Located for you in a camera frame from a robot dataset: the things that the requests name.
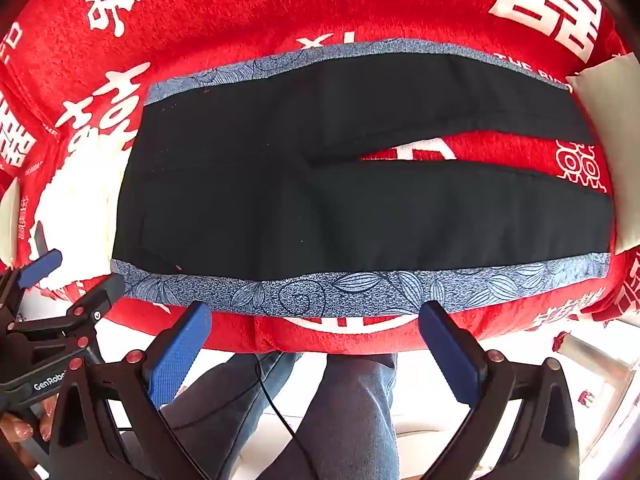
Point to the pale oval object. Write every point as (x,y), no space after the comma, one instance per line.
(7,225)

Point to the cream cloth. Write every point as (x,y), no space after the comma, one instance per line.
(80,215)

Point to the red printed blanket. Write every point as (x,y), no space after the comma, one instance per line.
(240,15)

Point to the black pants with floral stripes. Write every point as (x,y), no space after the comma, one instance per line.
(300,210)

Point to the person's legs in jeans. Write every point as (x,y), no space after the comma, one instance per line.
(345,410)

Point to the white pillow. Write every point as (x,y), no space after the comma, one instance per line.
(615,135)

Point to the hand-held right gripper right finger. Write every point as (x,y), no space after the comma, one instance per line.
(450,355)

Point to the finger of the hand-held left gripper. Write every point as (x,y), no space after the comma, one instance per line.
(102,295)
(42,266)

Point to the dark slim object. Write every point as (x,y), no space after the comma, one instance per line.
(40,242)

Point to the person's left leg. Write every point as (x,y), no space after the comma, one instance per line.
(215,410)

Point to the person's left hand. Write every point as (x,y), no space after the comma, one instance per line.
(17,427)

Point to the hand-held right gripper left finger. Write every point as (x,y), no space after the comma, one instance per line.
(180,355)

